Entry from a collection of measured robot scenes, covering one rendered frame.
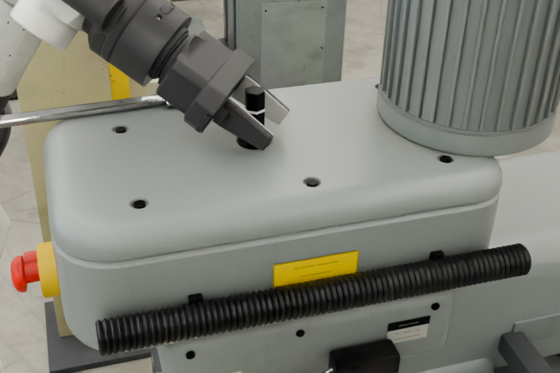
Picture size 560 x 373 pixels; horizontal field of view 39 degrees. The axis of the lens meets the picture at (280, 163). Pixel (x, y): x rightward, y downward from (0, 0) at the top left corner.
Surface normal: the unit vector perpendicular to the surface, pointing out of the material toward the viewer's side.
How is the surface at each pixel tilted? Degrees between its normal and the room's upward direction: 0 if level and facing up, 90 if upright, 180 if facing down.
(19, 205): 0
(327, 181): 0
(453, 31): 90
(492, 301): 90
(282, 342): 90
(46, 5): 62
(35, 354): 0
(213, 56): 30
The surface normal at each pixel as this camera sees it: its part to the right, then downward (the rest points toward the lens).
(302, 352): 0.29, 0.52
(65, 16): 0.02, 0.08
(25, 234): 0.02, -0.84
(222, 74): 0.50, -0.64
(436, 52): -0.60, 0.42
